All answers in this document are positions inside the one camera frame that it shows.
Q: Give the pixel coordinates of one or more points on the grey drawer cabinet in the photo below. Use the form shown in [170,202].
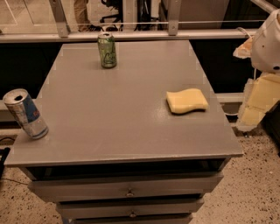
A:
[107,123]

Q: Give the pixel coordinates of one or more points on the middle grey drawer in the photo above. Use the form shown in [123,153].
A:
[129,209]

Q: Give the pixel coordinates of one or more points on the green soda can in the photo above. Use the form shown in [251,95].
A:
[107,50]

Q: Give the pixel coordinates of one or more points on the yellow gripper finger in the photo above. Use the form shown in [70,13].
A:
[260,96]
[244,50]

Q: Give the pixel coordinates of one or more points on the grey drawer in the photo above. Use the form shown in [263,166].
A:
[129,187]
[129,209]

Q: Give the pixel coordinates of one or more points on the top grey drawer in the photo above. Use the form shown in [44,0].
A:
[129,187]

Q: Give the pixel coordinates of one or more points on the person legs in background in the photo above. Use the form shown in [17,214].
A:
[80,8]

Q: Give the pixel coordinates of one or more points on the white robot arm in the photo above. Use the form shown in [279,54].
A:
[265,51]

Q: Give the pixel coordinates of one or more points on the metal window rail frame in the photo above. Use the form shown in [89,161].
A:
[30,21]

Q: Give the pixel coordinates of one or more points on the yellow sponge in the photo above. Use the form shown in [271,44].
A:
[186,100]

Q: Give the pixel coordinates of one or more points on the blue silver energy drink can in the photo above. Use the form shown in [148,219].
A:
[25,112]

